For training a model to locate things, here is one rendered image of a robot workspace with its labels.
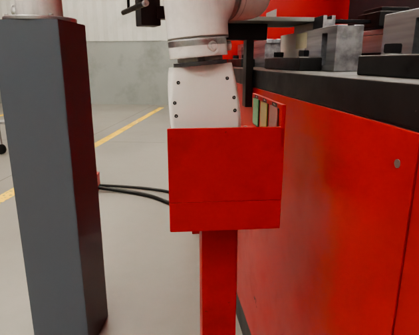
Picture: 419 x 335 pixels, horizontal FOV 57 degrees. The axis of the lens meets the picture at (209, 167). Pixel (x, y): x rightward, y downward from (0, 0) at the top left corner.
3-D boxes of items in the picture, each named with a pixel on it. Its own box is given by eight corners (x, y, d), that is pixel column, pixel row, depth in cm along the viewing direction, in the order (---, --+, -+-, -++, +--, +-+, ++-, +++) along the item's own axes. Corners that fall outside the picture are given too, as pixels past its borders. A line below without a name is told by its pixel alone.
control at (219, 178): (170, 188, 75) (167, 93, 70) (253, 186, 76) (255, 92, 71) (169, 232, 56) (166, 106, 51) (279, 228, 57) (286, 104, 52)
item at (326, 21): (294, 34, 111) (294, 22, 110) (304, 34, 111) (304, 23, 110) (322, 28, 91) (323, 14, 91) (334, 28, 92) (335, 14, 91)
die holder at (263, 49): (237, 66, 184) (237, 44, 181) (249, 66, 184) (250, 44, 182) (265, 67, 136) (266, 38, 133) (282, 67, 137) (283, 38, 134)
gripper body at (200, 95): (231, 52, 58) (237, 126, 61) (163, 58, 57) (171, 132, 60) (240, 50, 51) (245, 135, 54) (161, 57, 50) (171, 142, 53)
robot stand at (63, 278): (35, 347, 126) (-11, 18, 100) (60, 313, 143) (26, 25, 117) (89, 351, 125) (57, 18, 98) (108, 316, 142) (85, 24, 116)
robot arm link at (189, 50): (227, 37, 58) (229, 58, 59) (167, 42, 57) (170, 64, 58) (236, 34, 50) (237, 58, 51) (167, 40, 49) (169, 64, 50)
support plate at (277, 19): (199, 26, 110) (199, 22, 109) (290, 27, 113) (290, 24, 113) (207, 20, 92) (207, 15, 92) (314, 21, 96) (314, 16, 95)
